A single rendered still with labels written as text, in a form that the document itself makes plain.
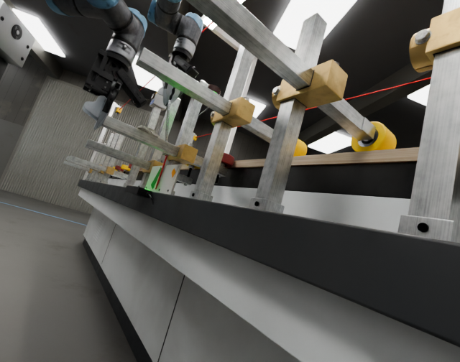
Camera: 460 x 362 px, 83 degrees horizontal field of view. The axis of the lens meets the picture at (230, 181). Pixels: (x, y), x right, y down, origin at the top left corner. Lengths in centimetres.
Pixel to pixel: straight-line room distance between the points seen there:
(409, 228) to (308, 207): 38
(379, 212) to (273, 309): 29
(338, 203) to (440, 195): 33
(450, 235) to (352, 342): 16
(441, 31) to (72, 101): 788
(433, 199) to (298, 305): 21
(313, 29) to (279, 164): 28
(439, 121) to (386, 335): 23
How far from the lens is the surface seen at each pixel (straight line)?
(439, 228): 32
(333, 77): 50
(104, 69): 86
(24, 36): 92
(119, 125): 83
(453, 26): 43
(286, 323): 42
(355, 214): 61
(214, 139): 70
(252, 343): 76
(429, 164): 35
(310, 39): 60
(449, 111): 37
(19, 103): 851
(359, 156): 65
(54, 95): 823
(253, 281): 47
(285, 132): 49
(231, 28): 43
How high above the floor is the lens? 66
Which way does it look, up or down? 10 degrees up
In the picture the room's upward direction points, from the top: 16 degrees clockwise
